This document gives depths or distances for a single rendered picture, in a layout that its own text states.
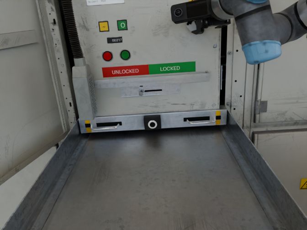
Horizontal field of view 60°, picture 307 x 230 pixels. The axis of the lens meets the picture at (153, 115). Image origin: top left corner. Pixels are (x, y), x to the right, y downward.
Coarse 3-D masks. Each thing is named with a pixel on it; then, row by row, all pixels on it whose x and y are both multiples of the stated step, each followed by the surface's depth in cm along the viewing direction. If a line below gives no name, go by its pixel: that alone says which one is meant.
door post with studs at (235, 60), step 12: (228, 36) 93; (228, 48) 94; (240, 48) 94; (228, 60) 96; (240, 60) 96; (228, 72) 98; (240, 72) 97; (228, 84) 99; (240, 84) 99; (228, 96) 101; (240, 96) 101; (228, 108) 103; (240, 108) 102; (240, 120) 104
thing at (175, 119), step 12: (84, 120) 98; (96, 120) 97; (108, 120) 97; (120, 120) 97; (132, 120) 97; (168, 120) 97; (180, 120) 97; (192, 120) 97; (204, 120) 97; (84, 132) 99
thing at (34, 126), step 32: (0, 0) 76; (32, 0) 87; (0, 32) 77; (32, 32) 86; (0, 64) 77; (32, 64) 89; (0, 96) 78; (32, 96) 90; (0, 128) 78; (32, 128) 90; (0, 160) 79; (32, 160) 87
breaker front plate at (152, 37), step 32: (128, 0) 84; (160, 0) 84; (96, 32) 87; (128, 32) 87; (160, 32) 87; (96, 64) 91; (128, 64) 91; (96, 96) 95; (128, 96) 95; (160, 96) 95; (192, 96) 95
